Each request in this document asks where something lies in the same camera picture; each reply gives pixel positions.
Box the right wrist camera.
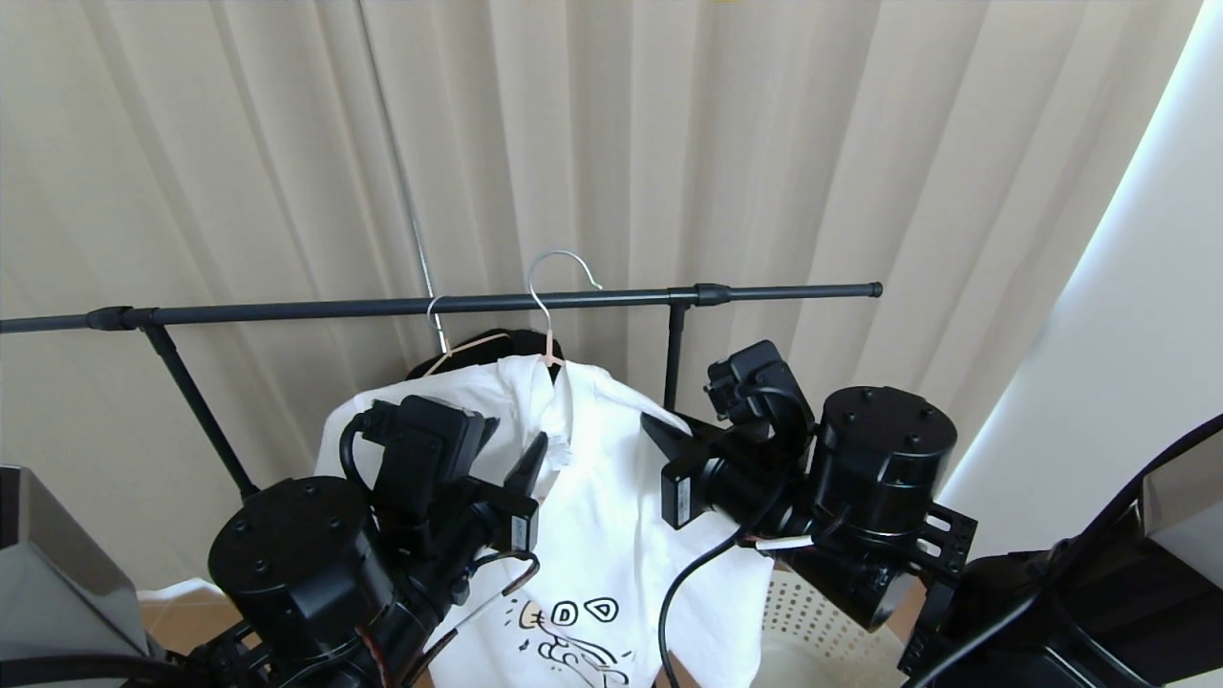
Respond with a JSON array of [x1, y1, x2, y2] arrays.
[[705, 341, 816, 452]]

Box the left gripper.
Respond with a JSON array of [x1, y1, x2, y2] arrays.
[[382, 432, 550, 660]]

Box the pink clothes hanger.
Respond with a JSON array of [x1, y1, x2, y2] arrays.
[[420, 294, 517, 379], [527, 250, 605, 372]]

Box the beige curtain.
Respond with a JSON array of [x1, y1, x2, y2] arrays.
[[0, 0, 1205, 593]]

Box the black clothes rack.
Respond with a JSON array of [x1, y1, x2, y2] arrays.
[[0, 282, 884, 503]]

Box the black shorts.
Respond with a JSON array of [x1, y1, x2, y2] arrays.
[[406, 330, 567, 383]]

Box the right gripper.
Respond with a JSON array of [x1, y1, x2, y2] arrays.
[[640, 413, 825, 536]]

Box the white printed t-shirt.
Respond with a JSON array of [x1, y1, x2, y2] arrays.
[[313, 355, 775, 688]]

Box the white laundry basket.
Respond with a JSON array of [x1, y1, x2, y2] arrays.
[[755, 569, 928, 688]]

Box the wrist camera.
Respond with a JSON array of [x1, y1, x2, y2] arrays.
[[368, 395, 500, 509], [705, 341, 816, 452]]

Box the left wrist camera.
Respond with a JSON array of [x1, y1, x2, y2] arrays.
[[368, 395, 500, 509]]

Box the window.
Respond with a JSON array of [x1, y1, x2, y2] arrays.
[[932, 0, 1223, 574]]

